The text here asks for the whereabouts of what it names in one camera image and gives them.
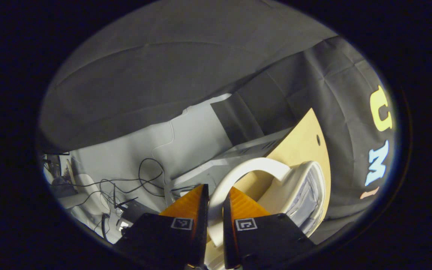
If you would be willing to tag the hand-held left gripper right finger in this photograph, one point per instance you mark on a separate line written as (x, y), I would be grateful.
(228, 232)

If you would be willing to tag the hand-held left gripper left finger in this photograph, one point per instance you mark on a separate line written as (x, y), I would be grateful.
(203, 225)

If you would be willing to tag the white suitcase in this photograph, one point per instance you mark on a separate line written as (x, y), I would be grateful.
(261, 164)

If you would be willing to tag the black electronic device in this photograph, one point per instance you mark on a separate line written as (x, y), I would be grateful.
(137, 210)

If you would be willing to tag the dark equipment pile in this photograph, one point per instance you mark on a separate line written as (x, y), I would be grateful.
(56, 176)

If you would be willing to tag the black backdrop cloth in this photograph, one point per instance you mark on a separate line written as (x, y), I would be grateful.
(163, 75)

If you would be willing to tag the white table frame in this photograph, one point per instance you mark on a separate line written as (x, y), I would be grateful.
(223, 161)

